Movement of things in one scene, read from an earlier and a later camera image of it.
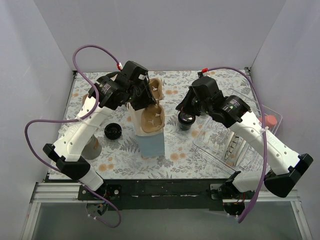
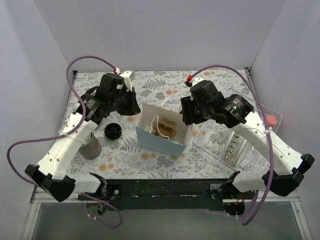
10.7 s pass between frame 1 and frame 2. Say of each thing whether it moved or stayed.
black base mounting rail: stayed
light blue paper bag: moved
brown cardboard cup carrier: moved
